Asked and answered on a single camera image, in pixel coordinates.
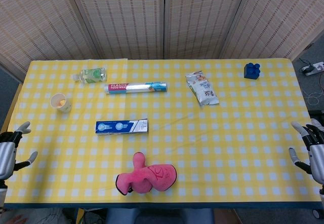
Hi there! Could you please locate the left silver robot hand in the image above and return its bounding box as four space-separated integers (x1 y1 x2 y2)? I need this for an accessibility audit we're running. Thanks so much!
0 121 38 181

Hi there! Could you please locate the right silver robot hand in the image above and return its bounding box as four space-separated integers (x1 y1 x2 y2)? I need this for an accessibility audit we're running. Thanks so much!
288 119 324 185

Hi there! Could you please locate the blue toothpaste box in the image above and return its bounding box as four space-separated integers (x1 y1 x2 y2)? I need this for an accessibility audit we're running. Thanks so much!
95 118 149 136

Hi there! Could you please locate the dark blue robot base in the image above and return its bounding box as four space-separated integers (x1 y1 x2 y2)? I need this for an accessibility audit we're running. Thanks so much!
105 207 215 224

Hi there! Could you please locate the plastic food wrap box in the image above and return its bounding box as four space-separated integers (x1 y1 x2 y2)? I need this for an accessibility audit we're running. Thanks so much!
104 81 169 95

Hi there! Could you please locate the paper cup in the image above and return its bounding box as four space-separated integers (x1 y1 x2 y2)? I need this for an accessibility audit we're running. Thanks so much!
50 93 72 114

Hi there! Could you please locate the white power strip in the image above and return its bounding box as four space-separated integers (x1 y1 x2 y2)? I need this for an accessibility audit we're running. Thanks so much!
300 61 324 77

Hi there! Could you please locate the blue building block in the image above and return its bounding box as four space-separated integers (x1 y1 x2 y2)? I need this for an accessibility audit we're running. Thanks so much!
244 62 261 80

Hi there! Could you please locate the clear plastic bottle green label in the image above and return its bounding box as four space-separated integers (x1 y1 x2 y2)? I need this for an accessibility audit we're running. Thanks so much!
72 67 108 84

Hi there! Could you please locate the yellow checked tablecloth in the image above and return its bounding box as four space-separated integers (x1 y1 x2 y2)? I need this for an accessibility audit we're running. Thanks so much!
4 58 322 205

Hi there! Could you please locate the white snack packet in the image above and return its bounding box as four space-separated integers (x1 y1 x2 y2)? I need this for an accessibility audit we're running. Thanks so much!
185 71 220 106

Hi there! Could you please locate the pink plush toy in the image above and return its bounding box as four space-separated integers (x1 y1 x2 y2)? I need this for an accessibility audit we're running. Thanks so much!
115 152 177 196

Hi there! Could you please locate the bamboo folding screen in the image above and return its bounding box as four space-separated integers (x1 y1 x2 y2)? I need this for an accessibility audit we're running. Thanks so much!
0 0 324 74

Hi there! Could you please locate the white cable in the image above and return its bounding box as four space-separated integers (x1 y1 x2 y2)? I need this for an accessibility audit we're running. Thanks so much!
302 76 324 106

